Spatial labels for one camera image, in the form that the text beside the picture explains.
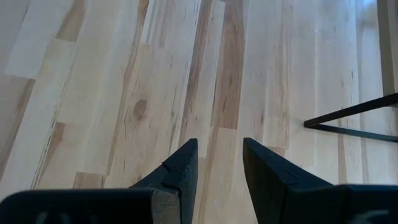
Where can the wooden shelf with black frame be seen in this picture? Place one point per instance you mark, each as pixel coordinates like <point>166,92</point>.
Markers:
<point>342,114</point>

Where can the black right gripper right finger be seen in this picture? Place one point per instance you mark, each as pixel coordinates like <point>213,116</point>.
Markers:
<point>270,189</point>

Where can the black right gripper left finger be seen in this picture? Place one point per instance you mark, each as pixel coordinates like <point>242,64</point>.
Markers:
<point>177,177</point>

